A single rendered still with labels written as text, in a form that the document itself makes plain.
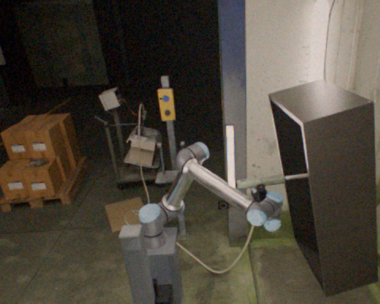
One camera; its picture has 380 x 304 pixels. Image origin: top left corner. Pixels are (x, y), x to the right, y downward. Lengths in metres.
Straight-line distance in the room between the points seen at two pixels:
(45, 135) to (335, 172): 3.72
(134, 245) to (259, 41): 2.04
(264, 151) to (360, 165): 1.20
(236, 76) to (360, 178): 1.28
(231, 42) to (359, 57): 0.98
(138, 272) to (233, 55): 1.99
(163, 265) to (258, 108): 1.41
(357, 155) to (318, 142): 0.23
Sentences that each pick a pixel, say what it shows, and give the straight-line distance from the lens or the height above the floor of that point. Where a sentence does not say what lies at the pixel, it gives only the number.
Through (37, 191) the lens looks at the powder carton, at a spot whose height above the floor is 0.23.
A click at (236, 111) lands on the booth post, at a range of 2.68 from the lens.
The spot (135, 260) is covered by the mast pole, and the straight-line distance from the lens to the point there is 0.87.
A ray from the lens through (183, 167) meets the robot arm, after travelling 1.83.
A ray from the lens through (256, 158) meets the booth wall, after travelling 2.85.
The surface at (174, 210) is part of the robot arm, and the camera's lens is 2.34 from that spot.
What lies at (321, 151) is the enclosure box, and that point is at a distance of 1.67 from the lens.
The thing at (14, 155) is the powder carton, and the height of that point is 0.56.
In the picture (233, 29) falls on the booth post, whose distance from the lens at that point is 2.58.
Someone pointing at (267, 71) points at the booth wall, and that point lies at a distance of 2.65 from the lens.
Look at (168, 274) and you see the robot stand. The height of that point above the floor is 0.44.
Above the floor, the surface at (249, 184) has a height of 1.15.
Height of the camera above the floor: 2.11
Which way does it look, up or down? 27 degrees down
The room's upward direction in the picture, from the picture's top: 3 degrees counter-clockwise
